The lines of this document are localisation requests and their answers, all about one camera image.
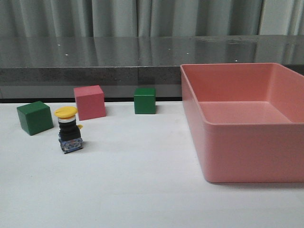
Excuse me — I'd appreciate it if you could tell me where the yellow push button switch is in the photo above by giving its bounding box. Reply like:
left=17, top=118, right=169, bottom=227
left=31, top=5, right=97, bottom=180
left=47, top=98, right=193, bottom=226
left=54, top=106, right=83, bottom=154

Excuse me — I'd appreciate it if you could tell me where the green cube near bin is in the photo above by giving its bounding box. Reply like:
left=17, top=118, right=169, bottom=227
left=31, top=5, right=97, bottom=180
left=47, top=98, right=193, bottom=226
left=134, top=88, right=156, bottom=114

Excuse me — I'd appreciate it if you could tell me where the pink cube block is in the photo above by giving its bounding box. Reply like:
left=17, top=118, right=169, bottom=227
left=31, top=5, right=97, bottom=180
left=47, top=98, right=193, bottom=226
left=74, top=85, right=106, bottom=121

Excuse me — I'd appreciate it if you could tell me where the pink plastic bin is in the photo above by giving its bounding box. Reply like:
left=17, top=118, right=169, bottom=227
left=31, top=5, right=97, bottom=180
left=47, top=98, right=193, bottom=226
left=180, top=63, right=304, bottom=183

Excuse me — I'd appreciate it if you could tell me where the dark stone counter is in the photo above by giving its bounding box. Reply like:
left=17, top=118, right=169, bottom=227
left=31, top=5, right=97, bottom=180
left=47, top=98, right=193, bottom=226
left=0, top=35, right=304, bottom=103

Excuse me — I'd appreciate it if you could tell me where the green cube far left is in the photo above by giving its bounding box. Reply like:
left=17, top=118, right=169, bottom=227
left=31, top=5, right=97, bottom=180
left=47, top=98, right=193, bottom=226
left=17, top=101, right=54, bottom=135

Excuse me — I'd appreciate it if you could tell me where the grey curtain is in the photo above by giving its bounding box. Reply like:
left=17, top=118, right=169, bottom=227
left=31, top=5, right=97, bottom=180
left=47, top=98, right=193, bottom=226
left=0, top=0, right=304, bottom=37

